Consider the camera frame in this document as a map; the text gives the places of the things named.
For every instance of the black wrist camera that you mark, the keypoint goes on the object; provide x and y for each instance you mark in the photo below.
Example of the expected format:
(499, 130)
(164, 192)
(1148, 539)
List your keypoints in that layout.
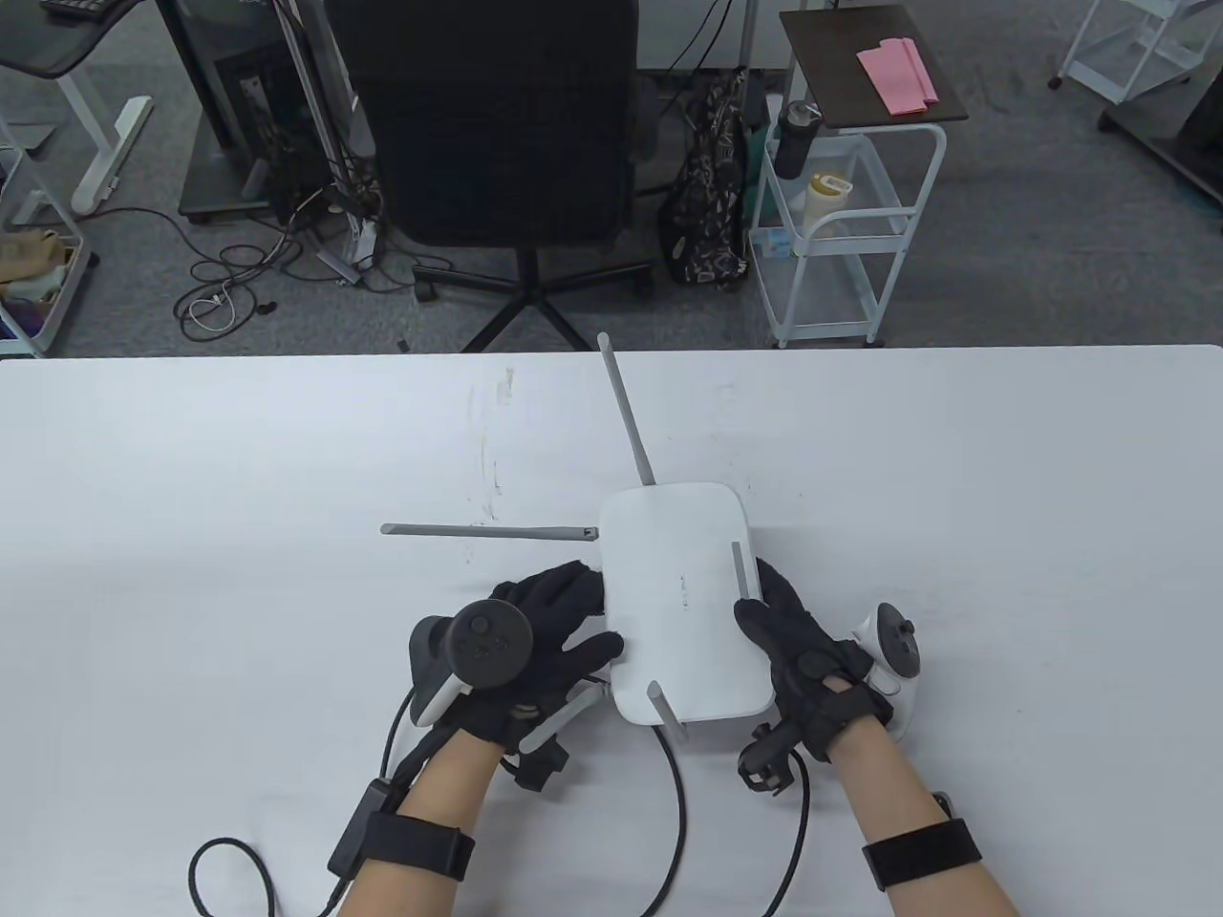
(769, 755)
(537, 764)

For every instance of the beige cloth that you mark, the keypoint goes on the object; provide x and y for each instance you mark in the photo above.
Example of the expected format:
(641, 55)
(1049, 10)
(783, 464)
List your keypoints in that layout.
(29, 253)

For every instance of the white router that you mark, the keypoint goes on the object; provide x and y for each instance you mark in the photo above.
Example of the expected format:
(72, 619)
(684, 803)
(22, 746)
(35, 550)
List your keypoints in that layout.
(669, 554)

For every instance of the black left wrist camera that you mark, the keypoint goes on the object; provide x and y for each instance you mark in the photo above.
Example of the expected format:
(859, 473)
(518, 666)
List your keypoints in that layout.
(537, 764)

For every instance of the black computer cabinet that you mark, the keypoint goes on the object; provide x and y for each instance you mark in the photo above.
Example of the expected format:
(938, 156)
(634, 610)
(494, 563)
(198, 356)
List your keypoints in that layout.
(229, 86)

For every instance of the pink cloth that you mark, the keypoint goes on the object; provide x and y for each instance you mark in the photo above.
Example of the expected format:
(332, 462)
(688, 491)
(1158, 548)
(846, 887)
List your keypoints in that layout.
(898, 76)

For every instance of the black patterned bag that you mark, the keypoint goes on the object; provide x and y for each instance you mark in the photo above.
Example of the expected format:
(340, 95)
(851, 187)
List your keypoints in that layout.
(707, 210)

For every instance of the black left wrist box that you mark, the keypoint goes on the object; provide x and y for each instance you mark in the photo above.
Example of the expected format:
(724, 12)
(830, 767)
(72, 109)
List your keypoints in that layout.
(358, 831)

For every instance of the white rolling cart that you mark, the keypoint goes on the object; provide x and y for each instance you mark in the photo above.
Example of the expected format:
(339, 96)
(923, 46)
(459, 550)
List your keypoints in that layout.
(831, 291)

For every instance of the dark brown board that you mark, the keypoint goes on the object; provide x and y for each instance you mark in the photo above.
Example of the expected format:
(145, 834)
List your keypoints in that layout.
(841, 76)

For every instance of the black right wrist box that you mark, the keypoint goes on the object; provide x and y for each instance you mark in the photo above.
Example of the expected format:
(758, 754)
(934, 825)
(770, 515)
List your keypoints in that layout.
(944, 804)

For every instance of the person's left hand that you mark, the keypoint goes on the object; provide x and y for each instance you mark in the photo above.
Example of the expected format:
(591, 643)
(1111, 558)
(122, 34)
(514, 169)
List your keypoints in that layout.
(554, 602)

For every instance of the black platform base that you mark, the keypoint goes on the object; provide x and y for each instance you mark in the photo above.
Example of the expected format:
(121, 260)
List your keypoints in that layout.
(1185, 143)

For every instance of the grey white right hand controller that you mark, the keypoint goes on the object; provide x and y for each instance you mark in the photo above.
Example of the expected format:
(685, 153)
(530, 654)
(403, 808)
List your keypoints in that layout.
(898, 640)

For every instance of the person's right forearm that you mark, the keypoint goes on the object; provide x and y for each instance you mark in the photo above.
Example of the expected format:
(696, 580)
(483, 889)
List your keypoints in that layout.
(889, 774)

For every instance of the grey white left hand controller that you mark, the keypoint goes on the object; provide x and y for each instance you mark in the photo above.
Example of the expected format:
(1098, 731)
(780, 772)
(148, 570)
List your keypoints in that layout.
(487, 645)

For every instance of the grey power strip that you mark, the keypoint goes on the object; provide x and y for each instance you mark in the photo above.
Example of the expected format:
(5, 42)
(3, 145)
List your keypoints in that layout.
(339, 267)

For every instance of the black keyboard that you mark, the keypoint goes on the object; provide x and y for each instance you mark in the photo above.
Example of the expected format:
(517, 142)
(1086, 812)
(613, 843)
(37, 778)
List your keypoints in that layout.
(76, 8)

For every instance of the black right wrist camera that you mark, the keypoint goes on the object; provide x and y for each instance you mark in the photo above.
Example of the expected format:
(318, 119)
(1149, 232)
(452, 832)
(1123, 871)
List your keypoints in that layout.
(769, 755)

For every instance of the white mesh storage cart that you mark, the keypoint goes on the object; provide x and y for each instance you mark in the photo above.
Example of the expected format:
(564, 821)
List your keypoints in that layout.
(72, 287)

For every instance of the person's left forearm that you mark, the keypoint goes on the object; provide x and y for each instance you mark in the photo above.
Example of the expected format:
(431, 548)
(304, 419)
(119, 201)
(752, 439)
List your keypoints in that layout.
(449, 774)

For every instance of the black office chair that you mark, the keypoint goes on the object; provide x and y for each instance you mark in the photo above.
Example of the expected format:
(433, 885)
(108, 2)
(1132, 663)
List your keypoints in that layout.
(497, 115)

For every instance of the black water bottle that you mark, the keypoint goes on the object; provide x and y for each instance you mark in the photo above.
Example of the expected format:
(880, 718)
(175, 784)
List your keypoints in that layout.
(793, 143)

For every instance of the grey desk white leg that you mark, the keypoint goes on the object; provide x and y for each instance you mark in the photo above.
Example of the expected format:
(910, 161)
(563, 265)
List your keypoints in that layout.
(38, 43)

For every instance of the grey white hand controller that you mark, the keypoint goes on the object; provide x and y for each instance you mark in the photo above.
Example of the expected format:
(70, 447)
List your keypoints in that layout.
(487, 645)
(898, 640)

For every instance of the white jar yellow lid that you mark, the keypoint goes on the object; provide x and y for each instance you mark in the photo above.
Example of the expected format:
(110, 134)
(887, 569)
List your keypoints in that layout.
(824, 205)

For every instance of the person's right hand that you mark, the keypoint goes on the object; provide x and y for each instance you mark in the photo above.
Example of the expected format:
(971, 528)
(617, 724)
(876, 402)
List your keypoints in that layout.
(793, 640)

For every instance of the black wrist box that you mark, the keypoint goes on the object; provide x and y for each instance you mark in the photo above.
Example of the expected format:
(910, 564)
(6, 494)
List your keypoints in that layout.
(358, 831)
(944, 804)

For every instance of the light blue tissue pack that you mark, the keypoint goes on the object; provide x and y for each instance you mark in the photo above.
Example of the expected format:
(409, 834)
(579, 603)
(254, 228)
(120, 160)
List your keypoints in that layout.
(769, 244)

